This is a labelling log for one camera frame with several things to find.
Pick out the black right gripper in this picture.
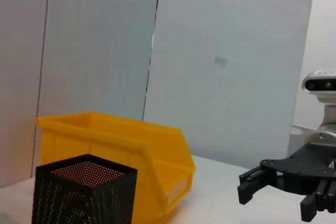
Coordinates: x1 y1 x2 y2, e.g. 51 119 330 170
237 142 336 222

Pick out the black mesh pen holder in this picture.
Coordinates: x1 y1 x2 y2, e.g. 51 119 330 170
31 153 139 224

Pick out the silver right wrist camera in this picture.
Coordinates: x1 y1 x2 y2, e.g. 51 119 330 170
301 69 336 103

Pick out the yellow plastic bin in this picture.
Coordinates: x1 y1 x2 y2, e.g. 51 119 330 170
35 111 197 219

